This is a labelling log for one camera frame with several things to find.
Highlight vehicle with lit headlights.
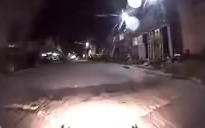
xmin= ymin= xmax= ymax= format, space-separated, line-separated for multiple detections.
xmin=40 ymin=50 xmax=65 ymax=63

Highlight pavement strip beside road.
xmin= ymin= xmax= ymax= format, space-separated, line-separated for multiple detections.
xmin=121 ymin=59 xmax=205 ymax=86

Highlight grey asphalt road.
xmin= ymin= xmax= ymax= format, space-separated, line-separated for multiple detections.
xmin=0 ymin=60 xmax=205 ymax=128

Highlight building with lit front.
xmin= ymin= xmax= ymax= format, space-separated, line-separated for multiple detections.
xmin=110 ymin=0 xmax=205 ymax=64

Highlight street lamp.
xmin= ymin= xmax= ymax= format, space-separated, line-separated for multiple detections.
xmin=125 ymin=0 xmax=144 ymax=10

